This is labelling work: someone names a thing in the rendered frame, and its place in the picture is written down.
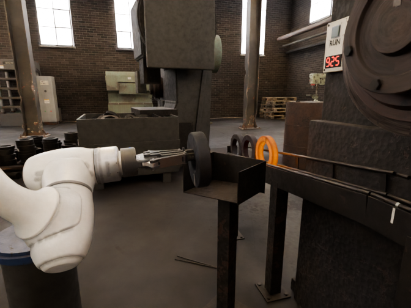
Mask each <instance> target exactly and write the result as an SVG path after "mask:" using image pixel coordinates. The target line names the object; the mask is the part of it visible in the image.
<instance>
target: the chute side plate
mask: <svg viewBox="0 0 411 308"><path fill-rule="evenodd" d="M271 179H272V180H274V181H276V182H278V188H279V189H282V190H284V191H286V192H289V193H291V194H293V195H296V196H298V197H301V198H302V199H305V200H308V201H310V202H312V203H314V204H317V205H319V206H321V207H324V208H326V209H329V210H331V211H334V212H335V213H338V214H340V215H343V216H345V217H347V218H350V219H352V220H354V221H357V222H359V223H361V224H364V225H366V226H368V227H369V228H371V229H373V230H375V231H376V232H379V233H380V234H382V235H384V236H386V237H387V238H389V239H391V240H393V241H395V242H396V243H398V244H400V245H401V246H404V247H405V242H406V239H407V236H409V237H411V213H409V212H406V211H404V210H402V209H399V208H397V207H394V206H392V205H390V204H388V203H385V202H382V201H381V200H378V199H375V198H373V197H371V196H368V195H366V194H362V193H359V192H355V191H351V190H349V189H345V188H341V187H339V186H335V185H331V184H328V183H324V182H321V181H318V180H314V179H311V178H308V177H304V176H301V175H297V174H293V173H291V172H287V171H284V170H281V169H277V168H274V167H270V166H266V173H265V182H266V183H268V184H271ZM393 208H395V213H394V220H393V223H391V215H392V211H393Z"/></svg>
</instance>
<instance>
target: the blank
mask: <svg viewBox="0 0 411 308"><path fill-rule="evenodd" d="M187 149H193V151H194V155H195V160H194V161H188V166H189V170H190V175H191V179H192V181H193V184H194V186H195V187H196V188H203V187H207V186H209V185H210V182H211V179H212V158H211V153H210V147H209V143H208V141H207V138H206V136H205V134H204V133H203V132H201V131H198V132H191V133H190V134H189V135H188V140H187Z"/></svg>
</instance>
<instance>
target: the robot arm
mask: <svg viewBox="0 0 411 308"><path fill-rule="evenodd" d="M194 160H195V155H194V151H193V149H186V150H185V147H182V150H181V149H174V150H148V151H146V152H143V153H142V154H138V155H136V151H135V148H134V147H130V148H121V149H120V151H119V150H118V148H117V147H116V146H115V147H103V148H83V147H74V148H62V149H57V150H51V151H48V152H43V153H39V154H37V155H34V156H32V157H30V158H29V159H28V160H27V161H26V162H25V164H24V167H23V181H24V184H25V185H26V187H27V188H28V189H26V188H24V187H22V186H20V185H18V184H17V183H15V182H14V181H13V180H11V179H10V178H9V177H8V176H7V175H6V174H5V173H4V172H3V171H2V169H1V168H0V217H2V218H4V219H6V220H7V221H9V222H11V223H12V224H13V225H14V227H15V234H16V236H17V237H18V238H21V239H22V240H23V241H24V242H25V243H26V245H27V247H29V248H30V255H31V259H32V261H33V262H34V265H35V266H36V267H37V268H38V269H40V270H42V271H43V272H45V273H60V272H63V271H67V270H70V269H72V268H74V267H76V266H77V265H79V263H80V262H81V261H82V260H83V259H84V258H85V256H86V255H87V253H88V250H89V248H90V245H91V241H92V236H93V230H94V203H93V196H92V195H93V190H94V186H95V185H96V184H100V183H101V184H103V183H109V182H117V181H121V180H122V175H123V176H124V177H133V176H137V175H138V168H145V169H151V170H152V171H154V170H156V169H159V168H163V167H169V166H175V165H178V164H188V162H187V161H194Z"/></svg>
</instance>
